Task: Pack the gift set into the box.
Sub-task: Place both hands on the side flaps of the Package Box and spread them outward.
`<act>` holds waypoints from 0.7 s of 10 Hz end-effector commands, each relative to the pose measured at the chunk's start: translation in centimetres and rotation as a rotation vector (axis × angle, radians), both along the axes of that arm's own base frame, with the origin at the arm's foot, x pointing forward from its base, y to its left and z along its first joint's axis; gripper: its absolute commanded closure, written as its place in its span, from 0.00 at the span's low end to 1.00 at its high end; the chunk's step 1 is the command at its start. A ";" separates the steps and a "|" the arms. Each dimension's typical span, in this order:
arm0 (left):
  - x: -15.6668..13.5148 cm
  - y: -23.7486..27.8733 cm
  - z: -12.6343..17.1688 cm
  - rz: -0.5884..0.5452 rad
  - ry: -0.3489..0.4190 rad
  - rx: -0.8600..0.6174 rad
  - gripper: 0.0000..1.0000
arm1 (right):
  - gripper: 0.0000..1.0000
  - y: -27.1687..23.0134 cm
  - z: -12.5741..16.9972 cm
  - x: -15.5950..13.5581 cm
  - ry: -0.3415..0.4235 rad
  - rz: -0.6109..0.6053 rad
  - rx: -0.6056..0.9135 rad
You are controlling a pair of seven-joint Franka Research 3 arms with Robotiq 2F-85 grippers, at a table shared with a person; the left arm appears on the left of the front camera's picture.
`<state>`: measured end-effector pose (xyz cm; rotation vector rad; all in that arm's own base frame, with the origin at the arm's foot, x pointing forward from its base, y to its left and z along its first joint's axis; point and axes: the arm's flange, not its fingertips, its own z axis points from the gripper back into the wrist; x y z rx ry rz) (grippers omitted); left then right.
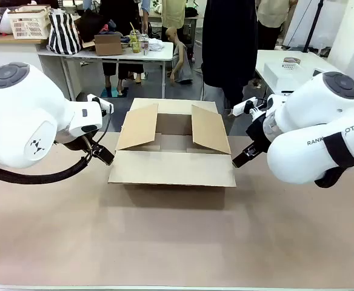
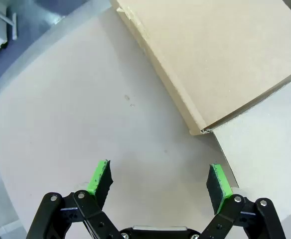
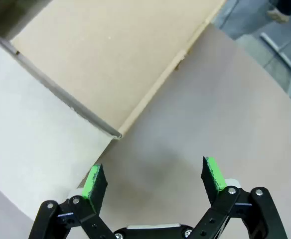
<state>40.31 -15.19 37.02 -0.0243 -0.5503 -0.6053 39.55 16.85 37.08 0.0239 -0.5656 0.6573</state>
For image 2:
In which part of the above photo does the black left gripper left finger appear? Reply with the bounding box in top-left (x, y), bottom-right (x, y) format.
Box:
top-left (24, 159), bottom-right (123, 239)

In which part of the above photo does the brown cardboard shipping box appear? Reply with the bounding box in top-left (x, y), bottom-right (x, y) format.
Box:
top-left (110, 0), bottom-right (291, 136)

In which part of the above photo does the white desk with metal legs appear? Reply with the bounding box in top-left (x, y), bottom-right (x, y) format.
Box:
top-left (0, 4), bottom-right (18, 41)

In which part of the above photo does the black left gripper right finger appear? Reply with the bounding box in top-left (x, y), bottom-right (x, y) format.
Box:
top-left (197, 163), bottom-right (286, 239)

